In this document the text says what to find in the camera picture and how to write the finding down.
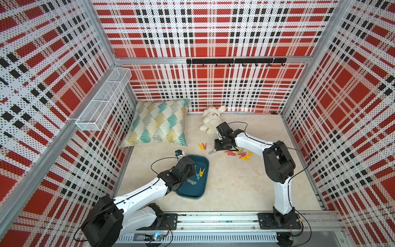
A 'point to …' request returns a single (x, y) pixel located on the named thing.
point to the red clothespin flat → (230, 153)
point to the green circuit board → (153, 237)
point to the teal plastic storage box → (195, 187)
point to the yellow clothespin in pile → (245, 158)
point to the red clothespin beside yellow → (205, 146)
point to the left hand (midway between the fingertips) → (194, 165)
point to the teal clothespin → (198, 175)
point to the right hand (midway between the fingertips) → (219, 145)
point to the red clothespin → (242, 155)
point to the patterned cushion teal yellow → (159, 123)
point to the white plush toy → (212, 120)
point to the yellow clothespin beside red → (201, 146)
